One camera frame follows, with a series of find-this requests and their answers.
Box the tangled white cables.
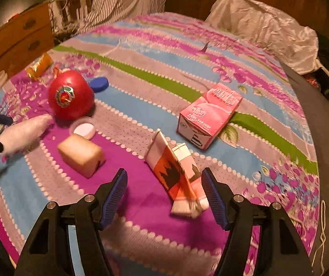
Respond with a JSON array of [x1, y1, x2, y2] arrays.
[[48, 0, 85, 37]]

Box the orange white flattened carton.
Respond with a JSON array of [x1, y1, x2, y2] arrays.
[[144, 130, 209, 219]]

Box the red pomegranate with sticker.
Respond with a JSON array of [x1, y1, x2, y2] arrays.
[[48, 70, 95, 121]]

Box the white round lid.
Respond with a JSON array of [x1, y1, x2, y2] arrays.
[[69, 117, 96, 140]]

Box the blue bottle cap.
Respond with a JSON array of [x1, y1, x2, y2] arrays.
[[89, 77, 109, 93]]

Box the white satin cloth cover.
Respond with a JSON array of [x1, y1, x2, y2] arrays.
[[206, 0, 322, 75]]

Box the yellow snack wrapper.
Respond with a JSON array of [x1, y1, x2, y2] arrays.
[[25, 53, 53, 81]]

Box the white string on bed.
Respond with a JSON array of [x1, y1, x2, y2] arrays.
[[310, 199, 327, 268]]

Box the pink drink carton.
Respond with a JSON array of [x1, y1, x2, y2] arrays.
[[176, 83, 242, 150]]

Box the orange small wrapper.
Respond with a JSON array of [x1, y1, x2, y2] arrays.
[[53, 66, 62, 77]]

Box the beige sponge block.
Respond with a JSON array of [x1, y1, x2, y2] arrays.
[[57, 134, 106, 178]]

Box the wooden chest of drawers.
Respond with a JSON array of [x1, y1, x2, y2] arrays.
[[0, 2, 54, 77]]

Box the purple floral bed sheet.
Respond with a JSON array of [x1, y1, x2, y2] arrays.
[[0, 13, 320, 275]]

